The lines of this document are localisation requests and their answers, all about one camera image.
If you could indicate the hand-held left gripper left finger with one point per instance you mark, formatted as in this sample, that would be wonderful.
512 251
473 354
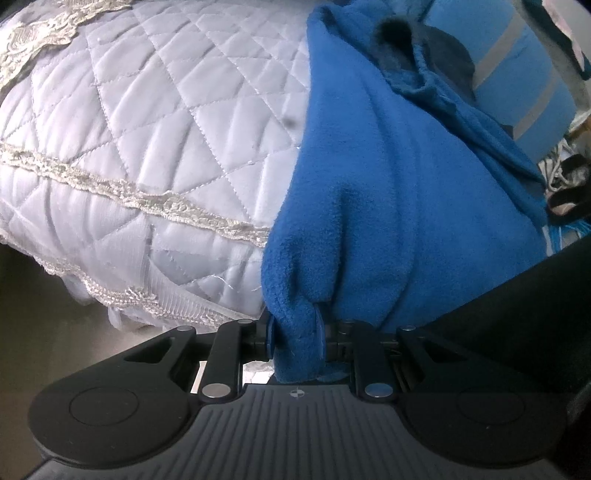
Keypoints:
272 337

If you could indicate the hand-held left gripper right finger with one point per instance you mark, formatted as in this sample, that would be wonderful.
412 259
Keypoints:
318 332

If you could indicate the blue fleece jacket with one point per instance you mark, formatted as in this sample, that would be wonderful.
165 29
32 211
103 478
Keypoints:
392 207

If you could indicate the large black object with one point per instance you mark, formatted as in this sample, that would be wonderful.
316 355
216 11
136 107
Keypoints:
517 323

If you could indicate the white quilted lace-trimmed bedspread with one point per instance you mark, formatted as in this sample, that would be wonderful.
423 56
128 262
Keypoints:
138 138

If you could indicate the black bag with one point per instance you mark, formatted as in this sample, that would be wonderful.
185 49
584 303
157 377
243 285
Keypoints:
570 177

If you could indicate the navy and pink garment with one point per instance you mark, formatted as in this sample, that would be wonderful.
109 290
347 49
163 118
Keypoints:
568 27

